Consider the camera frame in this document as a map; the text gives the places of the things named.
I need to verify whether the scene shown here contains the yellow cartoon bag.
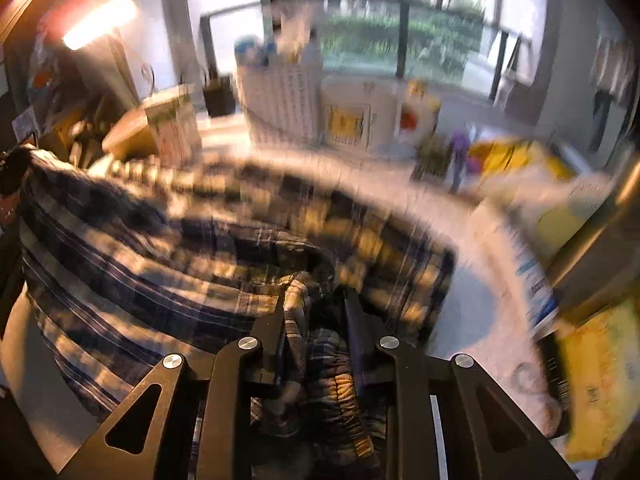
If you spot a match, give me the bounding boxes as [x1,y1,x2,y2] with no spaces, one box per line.
[466,139,577,181]

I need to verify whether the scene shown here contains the lit desk lamp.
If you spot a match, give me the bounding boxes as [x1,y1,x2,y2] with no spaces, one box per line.
[62,0,138,51]

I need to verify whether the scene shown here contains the black balcony railing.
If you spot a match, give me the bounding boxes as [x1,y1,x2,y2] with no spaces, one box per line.
[199,0,524,101]

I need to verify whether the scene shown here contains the small green figurine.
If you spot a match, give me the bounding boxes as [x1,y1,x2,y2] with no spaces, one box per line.
[411,134,451,181]

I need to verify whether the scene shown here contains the plaid checked pants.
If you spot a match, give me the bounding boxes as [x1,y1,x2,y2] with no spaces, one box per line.
[20,148,456,479]

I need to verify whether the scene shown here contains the green white milk carton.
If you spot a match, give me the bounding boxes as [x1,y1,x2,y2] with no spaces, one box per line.
[142,84,202,167]

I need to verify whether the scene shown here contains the steel thermos cup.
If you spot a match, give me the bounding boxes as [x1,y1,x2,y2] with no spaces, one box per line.
[547,150,639,325]

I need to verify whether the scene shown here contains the white lotion tube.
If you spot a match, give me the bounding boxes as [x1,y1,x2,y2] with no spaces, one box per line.
[471,198,558,340]

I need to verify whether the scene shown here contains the white plastic basket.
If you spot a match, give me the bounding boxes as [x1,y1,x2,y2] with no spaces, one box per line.
[234,63,322,148]

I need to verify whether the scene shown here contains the black power adapter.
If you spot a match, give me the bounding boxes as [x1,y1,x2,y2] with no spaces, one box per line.
[203,76,236,118]

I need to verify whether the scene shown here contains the tan round bowl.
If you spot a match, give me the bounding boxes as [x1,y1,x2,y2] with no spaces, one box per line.
[102,108,158,162]

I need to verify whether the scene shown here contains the white bear mug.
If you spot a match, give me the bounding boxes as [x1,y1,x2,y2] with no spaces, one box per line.
[321,77,442,158]

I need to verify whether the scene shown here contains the yellow tissue pack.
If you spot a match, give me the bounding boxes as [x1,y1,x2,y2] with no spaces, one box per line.
[560,298,639,463]

